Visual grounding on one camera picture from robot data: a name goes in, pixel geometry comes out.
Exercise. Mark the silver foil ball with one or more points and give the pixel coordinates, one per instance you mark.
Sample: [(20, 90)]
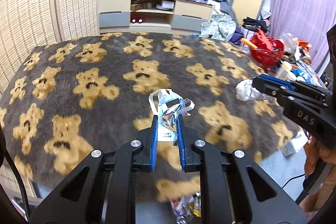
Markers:
[(246, 92)]

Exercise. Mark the person's right hand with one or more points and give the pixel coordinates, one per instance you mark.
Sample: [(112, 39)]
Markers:
[(313, 153)]

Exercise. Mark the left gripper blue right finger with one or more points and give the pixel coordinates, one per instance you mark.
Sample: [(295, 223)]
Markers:
[(180, 141)]

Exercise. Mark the bear pattern fuzzy blanket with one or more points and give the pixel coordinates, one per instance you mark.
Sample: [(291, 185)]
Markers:
[(66, 99)]

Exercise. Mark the woven folding screen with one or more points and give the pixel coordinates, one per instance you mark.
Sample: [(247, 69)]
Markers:
[(26, 24)]

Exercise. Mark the wooden TV cabinet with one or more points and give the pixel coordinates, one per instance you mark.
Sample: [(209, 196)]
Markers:
[(162, 16)]

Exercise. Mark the red openwork basket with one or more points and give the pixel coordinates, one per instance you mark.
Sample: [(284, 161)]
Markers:
[(266, 51)]

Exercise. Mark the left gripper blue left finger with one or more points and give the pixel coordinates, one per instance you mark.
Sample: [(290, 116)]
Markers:
[(154, 142)]

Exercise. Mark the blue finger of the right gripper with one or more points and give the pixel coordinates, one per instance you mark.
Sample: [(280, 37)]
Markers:
[(274, 81), (267, 89)]

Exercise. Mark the black trash bin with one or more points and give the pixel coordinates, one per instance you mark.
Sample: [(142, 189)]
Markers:
[(185, 208)]

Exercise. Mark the purple curtain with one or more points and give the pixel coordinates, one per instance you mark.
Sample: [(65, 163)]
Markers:
[(308, 20)]

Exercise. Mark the orange carrot toy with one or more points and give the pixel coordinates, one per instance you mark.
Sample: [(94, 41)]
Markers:
[(248, 43)]

